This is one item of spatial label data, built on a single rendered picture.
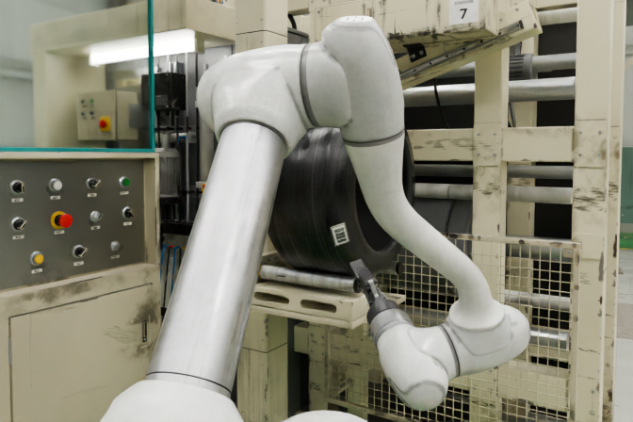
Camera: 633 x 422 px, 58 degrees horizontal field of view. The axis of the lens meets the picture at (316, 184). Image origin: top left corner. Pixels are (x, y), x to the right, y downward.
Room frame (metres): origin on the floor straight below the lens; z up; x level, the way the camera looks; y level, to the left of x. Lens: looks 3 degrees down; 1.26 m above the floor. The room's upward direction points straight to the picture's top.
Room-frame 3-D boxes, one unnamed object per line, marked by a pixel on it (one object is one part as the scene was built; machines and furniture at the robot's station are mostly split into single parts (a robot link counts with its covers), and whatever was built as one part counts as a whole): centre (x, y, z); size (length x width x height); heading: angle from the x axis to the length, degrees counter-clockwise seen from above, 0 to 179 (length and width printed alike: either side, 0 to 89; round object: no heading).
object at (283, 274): (1.66, 0.03, 0.90); 0.35 x 0.05 x 0.05; 58
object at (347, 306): (1.66, 0.03, 0.83); 0.36 x 0.09 x 0.06; 58
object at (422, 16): (1.96, -0.31, 1.71); 0.61 x 0.25 x 0.15; 58
